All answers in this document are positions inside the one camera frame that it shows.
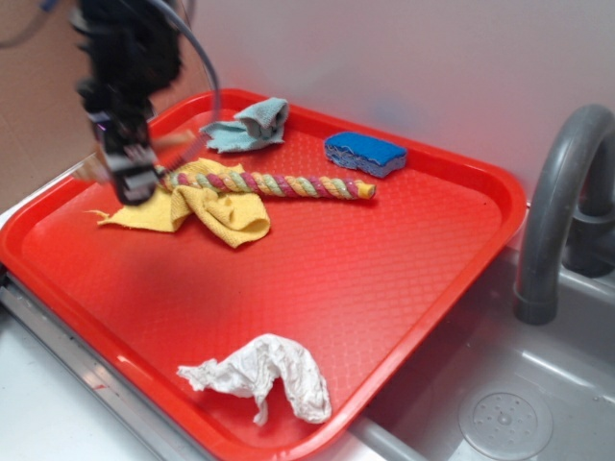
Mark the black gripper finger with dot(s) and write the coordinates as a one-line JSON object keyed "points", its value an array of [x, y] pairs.
{"points": [[133, 173]]}

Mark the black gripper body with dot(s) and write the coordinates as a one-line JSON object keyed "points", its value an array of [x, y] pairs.
{"points": [[118, 109]]}

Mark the tan spiral sea shell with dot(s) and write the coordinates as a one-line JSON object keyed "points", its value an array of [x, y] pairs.
{"points": [[172, 140]]}

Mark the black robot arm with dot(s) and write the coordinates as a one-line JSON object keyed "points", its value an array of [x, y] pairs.
{"points": [[133, 53]]}

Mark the yellow cloth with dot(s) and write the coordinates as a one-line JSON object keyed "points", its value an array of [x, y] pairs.
{"points": [[234, 217]]}

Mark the light blue cloth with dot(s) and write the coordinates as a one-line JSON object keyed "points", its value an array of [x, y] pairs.
{"points": [[259, 126]]}

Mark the red plastic tray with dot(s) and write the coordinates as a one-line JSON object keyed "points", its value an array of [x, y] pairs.
{"points": [[360, 284]]}

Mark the crumpled white paper towel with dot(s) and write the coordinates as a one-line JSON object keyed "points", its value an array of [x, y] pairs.
{"points": [[251, 371]]}

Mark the blue sponge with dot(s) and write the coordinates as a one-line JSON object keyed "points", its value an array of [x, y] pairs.
{"points": [[365, 153]]}

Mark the grey plastic sink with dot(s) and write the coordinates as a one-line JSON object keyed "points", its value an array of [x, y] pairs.
{"points": [[569, 362]]}

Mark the round sink drain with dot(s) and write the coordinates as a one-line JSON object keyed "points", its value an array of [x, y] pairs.
{"points": [[505, 421]]}

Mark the grey plastic faucet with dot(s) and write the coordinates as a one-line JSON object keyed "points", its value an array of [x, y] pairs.
{"points": [[571, 217]]}

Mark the multicolour twisted rope toy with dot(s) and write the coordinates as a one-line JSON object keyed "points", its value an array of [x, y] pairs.
{"points": [[280, 186]]}

